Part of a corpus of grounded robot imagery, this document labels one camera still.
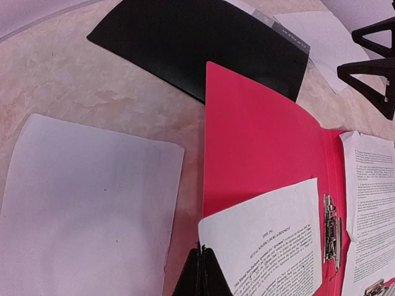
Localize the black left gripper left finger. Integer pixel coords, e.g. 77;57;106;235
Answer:
172;242;203;296

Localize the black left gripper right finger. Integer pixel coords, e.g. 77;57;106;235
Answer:
202;246;233;296

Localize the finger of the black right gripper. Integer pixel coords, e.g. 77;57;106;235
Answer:
351;17;394;58
337;57;394;120

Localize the printed paper sheet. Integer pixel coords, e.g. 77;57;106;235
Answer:
198;178;322;295
340;131;394;295

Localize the red clip file folder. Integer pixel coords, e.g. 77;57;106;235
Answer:
203;62;351;295

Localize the metal folder clip bottom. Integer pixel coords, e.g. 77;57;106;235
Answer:
364;279;395;296

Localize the metal folder clip spine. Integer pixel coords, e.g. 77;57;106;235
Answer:
323;194;343;274

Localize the black clip file folder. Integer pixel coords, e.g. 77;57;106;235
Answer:
87;1;310;102

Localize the blank white paper sheet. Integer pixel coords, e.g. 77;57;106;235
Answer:
274;11;369;93

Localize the blank paper sheet left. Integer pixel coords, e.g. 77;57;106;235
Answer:
1;114;184;295

